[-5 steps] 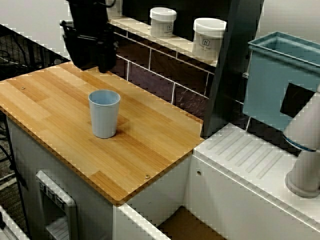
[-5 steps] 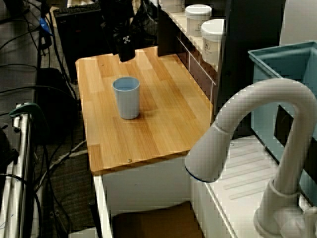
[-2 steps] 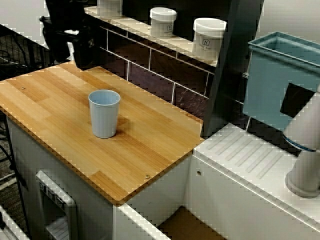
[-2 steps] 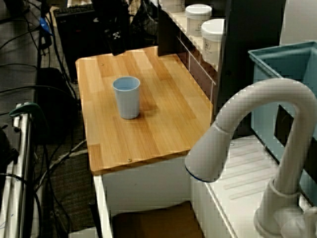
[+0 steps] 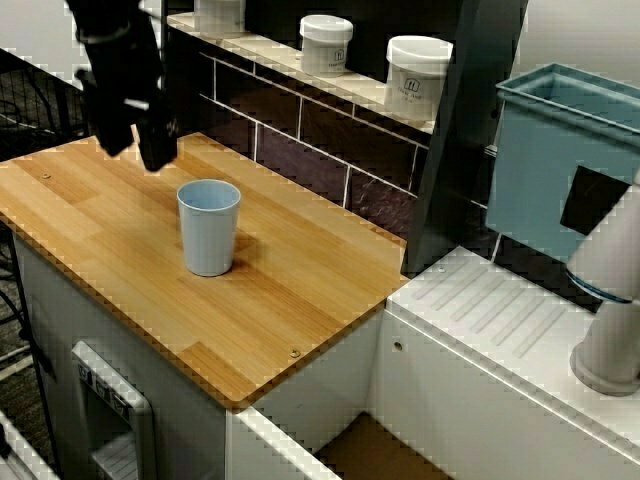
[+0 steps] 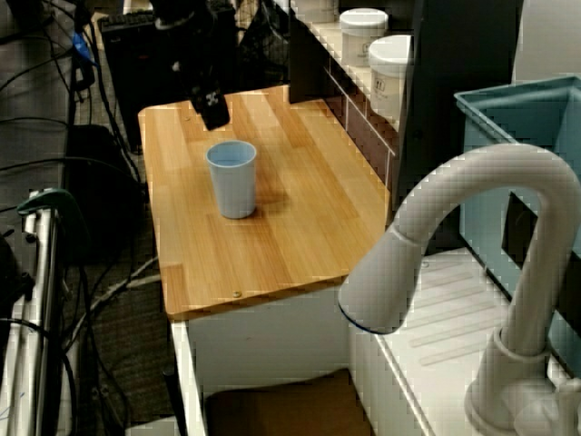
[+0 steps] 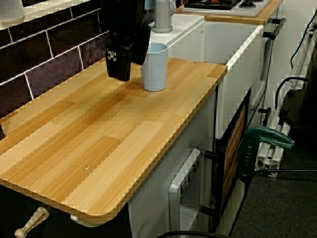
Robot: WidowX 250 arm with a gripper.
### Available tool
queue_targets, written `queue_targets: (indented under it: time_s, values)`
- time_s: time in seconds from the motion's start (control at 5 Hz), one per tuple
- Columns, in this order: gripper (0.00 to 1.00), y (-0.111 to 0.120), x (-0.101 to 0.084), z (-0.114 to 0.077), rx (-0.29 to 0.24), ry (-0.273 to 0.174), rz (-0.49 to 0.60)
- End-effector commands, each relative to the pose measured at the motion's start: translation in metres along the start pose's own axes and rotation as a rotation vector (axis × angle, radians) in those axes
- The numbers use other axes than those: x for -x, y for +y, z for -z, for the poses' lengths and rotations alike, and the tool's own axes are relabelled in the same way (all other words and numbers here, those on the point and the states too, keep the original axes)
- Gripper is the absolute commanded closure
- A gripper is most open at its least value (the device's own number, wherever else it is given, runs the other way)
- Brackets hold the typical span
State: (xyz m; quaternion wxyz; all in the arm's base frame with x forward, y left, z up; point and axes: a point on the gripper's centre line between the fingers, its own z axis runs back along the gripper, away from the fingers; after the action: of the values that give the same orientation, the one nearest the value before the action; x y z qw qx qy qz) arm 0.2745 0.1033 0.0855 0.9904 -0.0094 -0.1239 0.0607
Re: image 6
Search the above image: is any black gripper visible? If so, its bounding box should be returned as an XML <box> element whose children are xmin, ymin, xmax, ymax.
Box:
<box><xmin>155</xmin><ymin>17</ymin><xmax>231</xmax><ymax>132</ymax></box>

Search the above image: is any light blue plastic cup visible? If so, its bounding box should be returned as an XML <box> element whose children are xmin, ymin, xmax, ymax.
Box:
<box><xmin>205</xmin><ymin>139</ymin><xmax>259</xmax><ymax>220</ymax></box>

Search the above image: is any black box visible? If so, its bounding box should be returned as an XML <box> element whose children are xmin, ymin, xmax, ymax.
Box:
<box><xmin>100</xmin><ymin>4</ymin><xmax>237</xmax><ymax>152</ymax></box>

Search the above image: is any narrow dark hutch side panel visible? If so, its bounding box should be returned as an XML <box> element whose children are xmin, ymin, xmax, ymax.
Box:
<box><xmin>289</xmin><ymin>0</ymin><xmax>347</xmax><ymax>104</ymax></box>

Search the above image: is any white labelled jar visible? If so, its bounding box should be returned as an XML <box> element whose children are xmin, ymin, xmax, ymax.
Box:
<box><xmin>339</xmin><ymin>6</ymin><xmax>390</xmax><ymax>67</ymax></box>
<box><xmin>368</xmin><ymin>34</ymin><xmax>414</xmax><ymax>122</ymax></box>

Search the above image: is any green clamp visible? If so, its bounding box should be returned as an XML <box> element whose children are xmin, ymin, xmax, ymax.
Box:
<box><xmin>15</xmin><ymin>187</ymin><xmax>92</xmax><ymax>260</ymax></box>

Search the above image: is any wide dark hutch upright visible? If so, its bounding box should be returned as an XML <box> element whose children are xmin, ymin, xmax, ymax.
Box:
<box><xmin>398</xmin><ymin>0</ymin><xmax>523</xmax><ymax>255</ymax></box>

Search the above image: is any black bulky device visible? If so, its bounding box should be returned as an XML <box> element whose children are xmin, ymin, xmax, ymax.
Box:
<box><xmin>0</xmin><ymin>229</ymin><xmax>36</xmax><ymax>314</ymax></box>

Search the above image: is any teal plastic bin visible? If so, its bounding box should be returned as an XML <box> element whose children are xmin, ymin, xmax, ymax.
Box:
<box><xmin>454</xmin><ymin>74</ymin><xmax>581</xmax><ymax>378</ymax></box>

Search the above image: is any white curved toy faucet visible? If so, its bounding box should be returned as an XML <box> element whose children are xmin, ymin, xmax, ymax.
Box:
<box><xmin>338</xmin><ymin>142</ymin><xmax>581</xmax><ymax>436</ymax></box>

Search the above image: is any black wire mesh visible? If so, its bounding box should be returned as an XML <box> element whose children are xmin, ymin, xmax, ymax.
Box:
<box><xmin>235</xmin><ymin>0</ymin><xmax>291</xmax><ymax>90</ymax></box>

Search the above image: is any blue cable connector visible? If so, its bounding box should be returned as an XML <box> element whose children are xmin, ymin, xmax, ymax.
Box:
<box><xmin>71</xmin><ymin>30</ymin><xmax>99</xmax><ymax>67</ymax></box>

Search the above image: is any grey floor cable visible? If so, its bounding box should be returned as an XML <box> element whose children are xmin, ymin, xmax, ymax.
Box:
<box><xmin>63</xmin><ymin>256</ymin><xmax>161</xmax><ymax>346</ymax></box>

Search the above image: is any aluminium frame rail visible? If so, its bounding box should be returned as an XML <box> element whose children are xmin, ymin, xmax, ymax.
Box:
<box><xmin>0</xmin><ymin>199</ymin><xmax>63</xmax><ymax>436</ymax></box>

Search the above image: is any black cabinet door handle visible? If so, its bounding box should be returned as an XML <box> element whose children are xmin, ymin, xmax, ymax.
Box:
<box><xmin>162</xmin><ymin>366</ymin><xmax>188</xmax><ymax>436</ymax></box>

